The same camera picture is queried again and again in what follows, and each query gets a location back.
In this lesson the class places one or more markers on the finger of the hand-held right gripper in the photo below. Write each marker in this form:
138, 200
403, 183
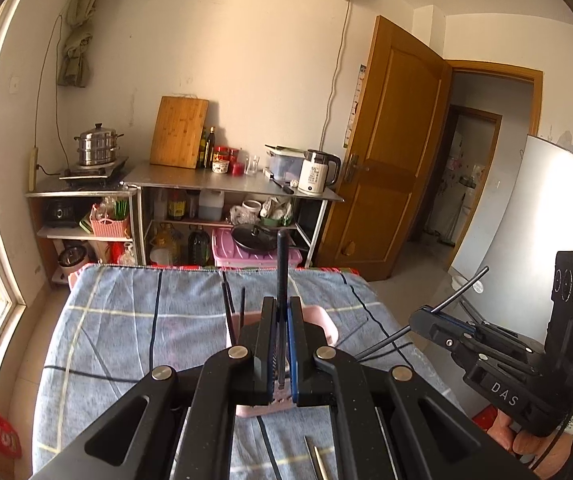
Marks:
461, 321
441, 332

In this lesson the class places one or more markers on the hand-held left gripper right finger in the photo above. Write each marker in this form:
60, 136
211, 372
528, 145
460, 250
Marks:
294, 355

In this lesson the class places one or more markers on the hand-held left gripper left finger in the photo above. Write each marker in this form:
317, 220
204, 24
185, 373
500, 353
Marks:
264, 355

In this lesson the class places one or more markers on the pink utensil holder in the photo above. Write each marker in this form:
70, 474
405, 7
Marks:
319, 322

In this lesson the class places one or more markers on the person's right hand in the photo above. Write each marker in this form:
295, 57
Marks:
526, 445

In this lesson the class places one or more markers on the pink storage box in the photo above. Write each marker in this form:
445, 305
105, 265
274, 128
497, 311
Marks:
224, 252

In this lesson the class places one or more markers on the black frying pan with lid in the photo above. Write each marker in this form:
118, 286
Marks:
254, 240

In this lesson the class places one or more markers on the dark green oil bottle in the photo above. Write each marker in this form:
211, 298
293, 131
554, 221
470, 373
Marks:
199, 247

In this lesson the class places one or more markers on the white refrigerator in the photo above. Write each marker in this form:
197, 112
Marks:
526, 210

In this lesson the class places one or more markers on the yellow cooking oil bottle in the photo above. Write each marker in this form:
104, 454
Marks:
164, 250

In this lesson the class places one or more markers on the plastic food packets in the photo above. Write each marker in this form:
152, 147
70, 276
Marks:
276, 208

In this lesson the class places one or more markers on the blue plaid tablecloth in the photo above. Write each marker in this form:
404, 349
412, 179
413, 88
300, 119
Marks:
116, 320

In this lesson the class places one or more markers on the translucent plastic jug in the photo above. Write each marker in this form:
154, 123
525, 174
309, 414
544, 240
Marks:
211, 205

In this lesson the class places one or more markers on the soy sauce bottle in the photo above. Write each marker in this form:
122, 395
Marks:
176, 207

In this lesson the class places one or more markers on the wooden door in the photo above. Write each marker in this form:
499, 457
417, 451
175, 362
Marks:
386, 160

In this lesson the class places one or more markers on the white electric kettle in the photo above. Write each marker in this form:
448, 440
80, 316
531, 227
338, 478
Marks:
314, 175

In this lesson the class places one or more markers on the small red jar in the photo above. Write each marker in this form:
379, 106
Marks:
238, 169

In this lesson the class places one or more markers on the clear glass cup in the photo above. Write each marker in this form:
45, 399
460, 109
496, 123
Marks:
251, 166

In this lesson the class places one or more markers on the clear lidded food container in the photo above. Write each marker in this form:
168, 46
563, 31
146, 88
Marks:
284, 165

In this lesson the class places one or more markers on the white flowered bowl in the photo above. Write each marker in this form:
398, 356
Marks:
220, 167

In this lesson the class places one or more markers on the steel kitchen shelf table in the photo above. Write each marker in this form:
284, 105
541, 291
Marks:
191, 175

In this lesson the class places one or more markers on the pink plastic basket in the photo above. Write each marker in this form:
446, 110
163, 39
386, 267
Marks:
110, 227

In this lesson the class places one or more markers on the red lid jar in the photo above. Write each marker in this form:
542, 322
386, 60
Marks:
234, 154
221, 153

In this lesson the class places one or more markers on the dark sauce bottle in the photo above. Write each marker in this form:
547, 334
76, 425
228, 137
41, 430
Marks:
210, 152

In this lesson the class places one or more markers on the small steel shelf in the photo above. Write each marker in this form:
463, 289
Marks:
61, 232

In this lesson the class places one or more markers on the wooden cutting board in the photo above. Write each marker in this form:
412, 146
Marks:
179, 132

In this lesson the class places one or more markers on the black induction cooker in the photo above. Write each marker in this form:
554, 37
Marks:
91, 174

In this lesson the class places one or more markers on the steel steamer pot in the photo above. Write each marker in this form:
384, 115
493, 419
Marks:
96, 147

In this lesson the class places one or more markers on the tied green curtain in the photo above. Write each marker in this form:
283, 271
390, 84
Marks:
74, 60

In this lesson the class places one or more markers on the narrow wall calendar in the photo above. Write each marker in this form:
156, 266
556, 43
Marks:
355, 105

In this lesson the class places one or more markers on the wooden door frame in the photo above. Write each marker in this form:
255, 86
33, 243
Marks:
496, 68

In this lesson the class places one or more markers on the wall power strip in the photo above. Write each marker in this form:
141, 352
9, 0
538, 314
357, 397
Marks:
33, 170

